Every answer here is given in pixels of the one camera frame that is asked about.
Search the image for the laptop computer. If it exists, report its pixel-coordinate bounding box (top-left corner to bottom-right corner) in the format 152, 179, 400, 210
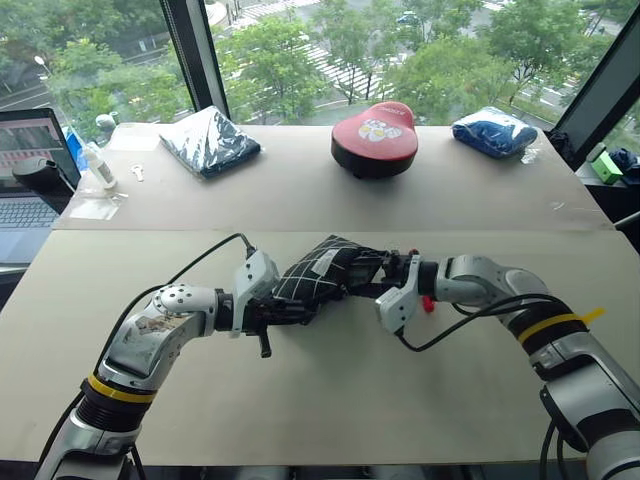
0, 107, 83, 265

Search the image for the red black marker pen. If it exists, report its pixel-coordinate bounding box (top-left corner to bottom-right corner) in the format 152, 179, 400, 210
407, 247, 436, 314

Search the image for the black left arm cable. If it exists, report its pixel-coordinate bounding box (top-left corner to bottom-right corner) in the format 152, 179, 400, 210
91, 231, 259, 377

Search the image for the bagged blue cloth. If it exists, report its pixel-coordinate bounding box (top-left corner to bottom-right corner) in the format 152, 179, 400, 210
450, 105, 541, 162

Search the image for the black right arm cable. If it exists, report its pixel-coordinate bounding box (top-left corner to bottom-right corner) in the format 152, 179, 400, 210
396, 293, 570, 354

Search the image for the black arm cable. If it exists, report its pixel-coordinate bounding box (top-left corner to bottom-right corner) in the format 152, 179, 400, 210
91, 231, 259, 377
396, 293, 570, 354

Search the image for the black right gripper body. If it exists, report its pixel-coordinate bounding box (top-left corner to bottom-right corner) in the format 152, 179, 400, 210
372, 249, 417, 301

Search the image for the black grid pencil pouch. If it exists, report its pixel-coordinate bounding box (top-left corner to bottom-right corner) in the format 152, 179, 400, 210
271, 234, 387, 327

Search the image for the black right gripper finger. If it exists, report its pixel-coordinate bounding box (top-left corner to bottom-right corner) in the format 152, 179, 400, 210
344, 279, 397, 302
351, 250, 390, 271

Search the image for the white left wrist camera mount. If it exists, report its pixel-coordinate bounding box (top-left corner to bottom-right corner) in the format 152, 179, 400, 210
230, 249, 281, 339

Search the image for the dark blue cloth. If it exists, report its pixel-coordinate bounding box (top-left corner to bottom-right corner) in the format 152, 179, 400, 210
606, 147, 640, 185

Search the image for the bagged navy white cloth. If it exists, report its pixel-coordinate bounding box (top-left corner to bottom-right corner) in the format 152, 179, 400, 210
158, 105, 263, 180

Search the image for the grey round object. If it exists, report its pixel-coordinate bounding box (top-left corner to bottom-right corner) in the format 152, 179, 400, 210
94, 113, 120, 142

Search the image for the clear flat plastic bag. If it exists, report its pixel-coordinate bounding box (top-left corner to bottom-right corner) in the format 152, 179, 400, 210
68, 191, 130, 222

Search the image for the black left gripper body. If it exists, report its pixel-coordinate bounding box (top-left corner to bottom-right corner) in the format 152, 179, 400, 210
241, 295, 302, 338

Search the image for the black computer mouse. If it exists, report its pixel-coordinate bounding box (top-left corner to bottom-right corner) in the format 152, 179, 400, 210
11, 155, 62, 192

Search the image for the blue plastic packet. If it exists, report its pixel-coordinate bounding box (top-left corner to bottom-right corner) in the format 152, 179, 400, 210
63, 124, 97, 172

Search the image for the dark slanted window frame post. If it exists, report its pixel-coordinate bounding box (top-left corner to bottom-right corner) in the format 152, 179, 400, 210
553, 21, 640, 172

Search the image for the small white bottle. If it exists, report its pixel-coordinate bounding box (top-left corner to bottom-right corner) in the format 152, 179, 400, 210
81, 146, 119, 191

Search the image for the green box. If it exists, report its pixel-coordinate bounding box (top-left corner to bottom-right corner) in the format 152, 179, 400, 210
590, 150, 625, 187

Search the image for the yellow cable tie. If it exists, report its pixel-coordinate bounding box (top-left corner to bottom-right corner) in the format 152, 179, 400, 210
516, 306, 607, 347

